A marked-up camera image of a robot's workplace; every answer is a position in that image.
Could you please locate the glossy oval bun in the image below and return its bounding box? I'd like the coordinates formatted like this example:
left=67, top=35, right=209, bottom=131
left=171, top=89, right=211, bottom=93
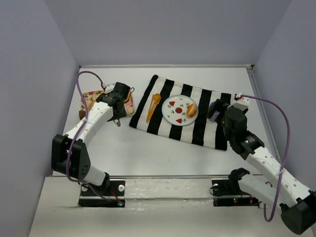
left=187, top=103, right=198, bottom=118

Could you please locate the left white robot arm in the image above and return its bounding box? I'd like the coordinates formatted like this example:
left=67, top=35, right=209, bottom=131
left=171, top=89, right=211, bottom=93
left=51, top=82, right=130, bottom=195

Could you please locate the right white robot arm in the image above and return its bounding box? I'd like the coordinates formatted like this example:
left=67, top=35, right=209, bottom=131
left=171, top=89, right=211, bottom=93
left=207, top=94, right=316, bottom=235

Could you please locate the dark brown chocolate bread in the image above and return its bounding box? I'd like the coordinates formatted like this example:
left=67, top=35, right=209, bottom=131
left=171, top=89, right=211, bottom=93
left=79, top=110, right=86, bottom=120

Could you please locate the black white striped cloth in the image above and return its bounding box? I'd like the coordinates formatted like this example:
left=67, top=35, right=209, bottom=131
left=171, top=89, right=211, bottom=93
left=129, top=75, right=232, bottom=151

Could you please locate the sugared bagel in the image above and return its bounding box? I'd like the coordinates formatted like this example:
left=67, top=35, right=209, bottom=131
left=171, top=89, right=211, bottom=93
left=88, top=101, right=95, bottom=111

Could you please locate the floral serving tray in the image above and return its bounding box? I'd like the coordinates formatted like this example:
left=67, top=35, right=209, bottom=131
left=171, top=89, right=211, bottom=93
left=80, top=88, right=135, bottom=117

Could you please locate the orange plastic spoon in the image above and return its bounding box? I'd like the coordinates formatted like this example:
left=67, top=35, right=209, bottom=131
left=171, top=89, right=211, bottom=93
left=147, top=93, right=161, bottom=121

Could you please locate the watermelon pattern plate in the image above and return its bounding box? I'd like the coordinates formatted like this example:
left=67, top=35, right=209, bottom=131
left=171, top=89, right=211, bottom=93
left=161, top=95, right=198, bottom=126

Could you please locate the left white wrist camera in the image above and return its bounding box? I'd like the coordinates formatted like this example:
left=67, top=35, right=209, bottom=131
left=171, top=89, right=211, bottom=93
left=104, top=83, right=115, bottom=93

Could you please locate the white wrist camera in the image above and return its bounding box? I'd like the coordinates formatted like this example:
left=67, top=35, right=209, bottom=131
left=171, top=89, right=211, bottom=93
left=233, top=93, right=250, bottom=111
left=104, top=83, right=115, bottom=93

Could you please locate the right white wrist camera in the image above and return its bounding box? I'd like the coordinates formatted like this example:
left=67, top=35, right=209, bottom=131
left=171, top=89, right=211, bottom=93
left=233, top=93, right=250, bottom=111

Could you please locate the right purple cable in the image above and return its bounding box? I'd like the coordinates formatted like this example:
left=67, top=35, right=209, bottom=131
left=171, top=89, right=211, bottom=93
left=236, top=94, right=291, bottom=222

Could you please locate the purple cable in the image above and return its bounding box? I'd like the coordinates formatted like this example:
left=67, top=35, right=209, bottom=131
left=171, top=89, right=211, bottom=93
left=66, top=71, right=124, bottom=205
left=236, top=94, right=291, bottom=222

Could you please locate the metal table rail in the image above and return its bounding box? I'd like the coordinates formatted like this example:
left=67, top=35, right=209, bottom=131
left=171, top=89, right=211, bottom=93
left=79, top=64, right=253, bottom=70

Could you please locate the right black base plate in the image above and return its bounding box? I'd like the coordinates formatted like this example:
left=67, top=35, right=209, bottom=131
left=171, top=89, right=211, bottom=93
left=209, top=179, right=261, bottom=207

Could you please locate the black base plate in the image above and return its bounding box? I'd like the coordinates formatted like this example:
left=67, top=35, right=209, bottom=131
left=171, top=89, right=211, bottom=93
left=209, top=179, right=261, bottom=207
left=78, top=179, right=125, bottom=208

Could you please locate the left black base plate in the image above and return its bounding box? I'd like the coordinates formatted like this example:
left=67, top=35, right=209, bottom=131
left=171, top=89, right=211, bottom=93
left=78, top=179, right=125, bottom=208

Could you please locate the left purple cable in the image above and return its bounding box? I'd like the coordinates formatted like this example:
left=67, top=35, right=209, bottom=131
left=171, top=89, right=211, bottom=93
left=66, top=71, right=124, bottom=205

